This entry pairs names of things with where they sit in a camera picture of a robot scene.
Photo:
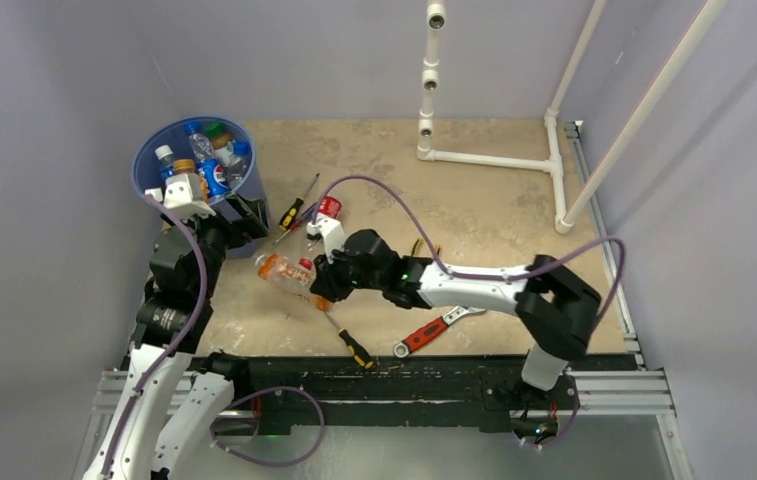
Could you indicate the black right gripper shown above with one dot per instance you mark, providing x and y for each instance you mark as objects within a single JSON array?
[{"x": 328, "y": 281}]

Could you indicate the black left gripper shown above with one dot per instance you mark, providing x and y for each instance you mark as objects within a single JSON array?
[{"x": 251, "y": 222}]

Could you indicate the pepsi label clear bottle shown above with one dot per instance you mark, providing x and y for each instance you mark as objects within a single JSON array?
[{"x": 210, "y": 168}]

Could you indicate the crushed orange label bottle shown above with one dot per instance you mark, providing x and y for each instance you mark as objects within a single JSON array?
[{"x": 292, "y": 277}]

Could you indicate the blue label bottle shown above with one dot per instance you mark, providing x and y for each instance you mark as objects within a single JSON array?
[
  {"x": 166, "y": 158},
  {"x": 239, "y": 163}
]

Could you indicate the orange juice bottle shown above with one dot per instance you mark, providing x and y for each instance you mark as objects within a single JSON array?
[{"x": 189, "y": 167}]

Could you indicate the green cap clear bottle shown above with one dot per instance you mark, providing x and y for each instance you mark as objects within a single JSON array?
[{"x": 222, "y": 142}]

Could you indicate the blue label bottle back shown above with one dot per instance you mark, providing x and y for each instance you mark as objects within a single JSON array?
[{"x": 166, "y": 158}]

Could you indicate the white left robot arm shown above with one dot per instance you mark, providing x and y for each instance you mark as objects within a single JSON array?
[{"x": 146, "y": 439}]

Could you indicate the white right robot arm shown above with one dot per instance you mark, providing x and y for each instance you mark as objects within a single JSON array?
[{"x": 556, "y": 306}]

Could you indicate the blue plastic bin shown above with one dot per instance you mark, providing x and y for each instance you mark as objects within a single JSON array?
[{"x": 145, "y": 166}]

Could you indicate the yellow black screwdriver back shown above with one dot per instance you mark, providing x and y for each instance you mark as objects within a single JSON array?
[{"x": 290, "y": 215}]

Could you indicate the yellow black screwdriver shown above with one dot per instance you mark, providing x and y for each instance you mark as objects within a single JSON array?
[
  {"x": 290, "y": 215},
  {"x": 358, "y": 353}
]

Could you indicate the red label clear bottle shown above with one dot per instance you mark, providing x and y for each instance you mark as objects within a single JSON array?
[{"x": 325, "y": 212}]

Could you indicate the yellow black screwdriver front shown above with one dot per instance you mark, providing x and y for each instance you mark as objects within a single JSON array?
[{"x": 358, "y": 353}]

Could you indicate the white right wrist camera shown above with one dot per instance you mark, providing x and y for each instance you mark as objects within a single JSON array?
[{"x": 324, "y": 236}]

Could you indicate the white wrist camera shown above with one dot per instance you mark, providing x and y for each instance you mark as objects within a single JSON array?
[
  {"x": 324, "y": 236},
  {"x": 181, "y": 197}
]

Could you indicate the yellow handled pliers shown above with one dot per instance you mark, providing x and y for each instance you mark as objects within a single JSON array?
[{"x": 420, "y": 248}]

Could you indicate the red handled screwdriver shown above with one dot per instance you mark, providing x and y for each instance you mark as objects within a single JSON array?
[{"x": 294, "y": 227}]

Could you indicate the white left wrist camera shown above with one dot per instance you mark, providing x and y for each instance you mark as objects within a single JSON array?
[{"x": 181, "y": 197}]

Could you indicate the red handled adjustable wrench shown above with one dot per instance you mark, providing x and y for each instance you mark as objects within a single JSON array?
[{"x": 430, "y": 331}]

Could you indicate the black table front rail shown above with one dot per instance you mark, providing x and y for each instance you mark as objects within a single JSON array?
[{"x": 478, "y": 391}]

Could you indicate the aluminium side rail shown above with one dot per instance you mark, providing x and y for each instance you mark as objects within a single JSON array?
[{"x": 639, "y": 392}]

